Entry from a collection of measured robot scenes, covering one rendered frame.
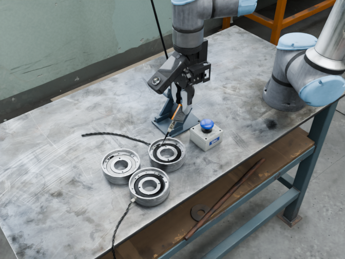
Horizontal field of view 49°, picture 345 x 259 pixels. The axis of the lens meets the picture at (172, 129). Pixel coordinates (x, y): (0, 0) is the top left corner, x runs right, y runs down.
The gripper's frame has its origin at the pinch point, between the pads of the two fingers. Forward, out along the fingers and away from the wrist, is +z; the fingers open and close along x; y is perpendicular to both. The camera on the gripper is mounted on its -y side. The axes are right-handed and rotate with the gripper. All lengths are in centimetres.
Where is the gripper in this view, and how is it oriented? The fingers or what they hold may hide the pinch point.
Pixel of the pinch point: (180, 108)
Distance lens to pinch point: 105.7
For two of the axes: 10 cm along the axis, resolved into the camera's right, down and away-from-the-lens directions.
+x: -5.8, -5.4, 6.1
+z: 0.1, 7.4, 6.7
